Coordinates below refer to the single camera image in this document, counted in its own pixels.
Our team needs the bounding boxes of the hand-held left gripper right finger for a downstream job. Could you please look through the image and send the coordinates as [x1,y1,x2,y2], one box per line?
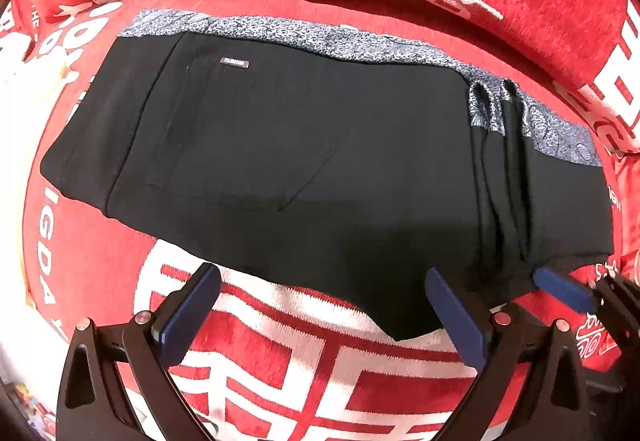
[424,267,601,441]

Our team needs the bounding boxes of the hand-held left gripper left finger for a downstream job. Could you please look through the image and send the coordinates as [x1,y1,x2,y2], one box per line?
[56,262,222,441]

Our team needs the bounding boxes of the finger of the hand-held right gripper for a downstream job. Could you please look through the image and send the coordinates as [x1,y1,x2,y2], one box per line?
[533,267,640,364]

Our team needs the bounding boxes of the black pants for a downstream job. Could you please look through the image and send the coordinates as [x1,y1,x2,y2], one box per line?
[40,32,616,342]

